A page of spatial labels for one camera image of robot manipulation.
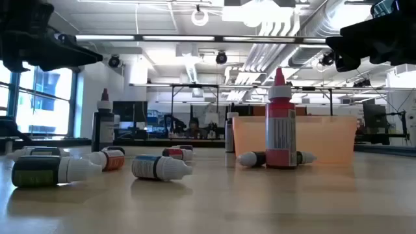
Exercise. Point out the orange translucent plastic bin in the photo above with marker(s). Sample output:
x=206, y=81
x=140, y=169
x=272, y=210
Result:
x=325, y=139

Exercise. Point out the small grey post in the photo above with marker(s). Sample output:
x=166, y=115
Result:
x=8, y=146

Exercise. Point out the small bottle dark green label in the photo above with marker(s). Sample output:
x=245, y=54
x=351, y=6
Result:
x=307, y=157

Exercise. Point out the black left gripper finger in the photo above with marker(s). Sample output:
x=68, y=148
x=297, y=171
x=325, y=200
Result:
x=58, y=55
x=70, y=37

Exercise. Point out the small black hanging camera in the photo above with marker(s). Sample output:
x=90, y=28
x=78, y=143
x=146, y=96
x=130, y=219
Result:
x=362, y=83

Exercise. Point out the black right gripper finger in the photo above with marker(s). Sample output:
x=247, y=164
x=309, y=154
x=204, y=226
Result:
x=346, y=63
x=347, y=40

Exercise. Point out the dark background monitor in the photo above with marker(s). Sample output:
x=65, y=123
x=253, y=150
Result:
x=373, y=117

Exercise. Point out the white ceiling vent unit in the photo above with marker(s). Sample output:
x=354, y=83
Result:
x=404, y=69

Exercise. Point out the large window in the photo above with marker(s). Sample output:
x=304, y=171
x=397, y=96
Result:
x=45, y=107

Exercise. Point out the small bottle blue label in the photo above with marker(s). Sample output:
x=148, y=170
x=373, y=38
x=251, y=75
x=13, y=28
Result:
x=152, y=167

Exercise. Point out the white ceiling light fixture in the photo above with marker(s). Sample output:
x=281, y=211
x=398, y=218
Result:
x=256, y=14

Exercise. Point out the orange partition panel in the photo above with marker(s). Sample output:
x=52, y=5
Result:
x=300, y=111

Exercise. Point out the black background stand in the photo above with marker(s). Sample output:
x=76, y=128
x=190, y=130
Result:
x=377, y=139

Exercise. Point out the small bottle black label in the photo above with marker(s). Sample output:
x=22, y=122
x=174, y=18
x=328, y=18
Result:
x=113, y=148

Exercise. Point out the large dark bottle red tip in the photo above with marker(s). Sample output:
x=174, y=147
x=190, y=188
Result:
x=103, y=130

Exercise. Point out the small bottle red label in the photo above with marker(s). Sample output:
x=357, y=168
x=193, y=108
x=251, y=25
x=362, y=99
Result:
x=174, y=153

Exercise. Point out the black background screen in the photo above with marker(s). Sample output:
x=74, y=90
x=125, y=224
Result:
x=130, y=112

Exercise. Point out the small bottle orange label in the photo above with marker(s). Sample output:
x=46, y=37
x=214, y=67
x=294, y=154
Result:
x=113, y=161

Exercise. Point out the large red food coloring bottle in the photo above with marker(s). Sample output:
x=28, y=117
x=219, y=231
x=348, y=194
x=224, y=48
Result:
x=279, y=130

